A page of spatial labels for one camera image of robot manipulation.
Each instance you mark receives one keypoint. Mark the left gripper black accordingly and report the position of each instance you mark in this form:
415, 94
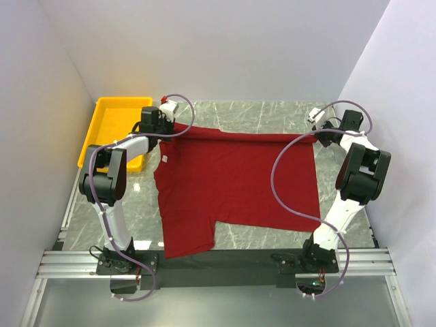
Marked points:
168, 127

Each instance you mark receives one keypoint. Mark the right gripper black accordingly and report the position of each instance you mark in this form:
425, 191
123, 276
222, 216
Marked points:
322, 135

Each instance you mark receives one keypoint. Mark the red t shirt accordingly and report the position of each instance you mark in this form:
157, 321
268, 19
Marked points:
207, 176

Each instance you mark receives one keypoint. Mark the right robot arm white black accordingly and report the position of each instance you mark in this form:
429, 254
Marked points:
359, 181

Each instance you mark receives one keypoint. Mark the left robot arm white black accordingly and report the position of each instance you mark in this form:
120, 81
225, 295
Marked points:
103, 181

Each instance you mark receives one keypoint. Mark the yellow plastic tray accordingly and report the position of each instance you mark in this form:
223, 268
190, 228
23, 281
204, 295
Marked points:
113, 119

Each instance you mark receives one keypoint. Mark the black base beam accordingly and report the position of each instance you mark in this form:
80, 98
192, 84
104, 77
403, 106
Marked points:
250, 267

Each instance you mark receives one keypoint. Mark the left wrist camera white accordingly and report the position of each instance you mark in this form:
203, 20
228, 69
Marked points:
168, 107

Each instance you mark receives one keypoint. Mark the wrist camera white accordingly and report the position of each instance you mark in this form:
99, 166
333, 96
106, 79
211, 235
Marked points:
168, 107
317, 118

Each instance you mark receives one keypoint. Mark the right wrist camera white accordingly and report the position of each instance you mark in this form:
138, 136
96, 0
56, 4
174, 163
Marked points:
317, 118

